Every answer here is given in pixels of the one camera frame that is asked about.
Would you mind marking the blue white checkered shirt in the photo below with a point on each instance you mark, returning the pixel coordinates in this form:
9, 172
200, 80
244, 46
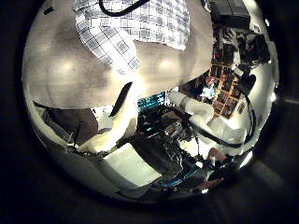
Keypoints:
155, 25

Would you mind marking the teal rack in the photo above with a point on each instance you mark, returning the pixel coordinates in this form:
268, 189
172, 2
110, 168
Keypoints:
151, 101

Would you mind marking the black box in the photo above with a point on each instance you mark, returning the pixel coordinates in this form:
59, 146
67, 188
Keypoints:
230, 12

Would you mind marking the shelf with colourful boxes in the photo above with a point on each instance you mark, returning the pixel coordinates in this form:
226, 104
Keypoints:
222, 90

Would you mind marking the person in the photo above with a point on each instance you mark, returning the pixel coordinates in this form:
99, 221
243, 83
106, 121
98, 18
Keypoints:
215, 155

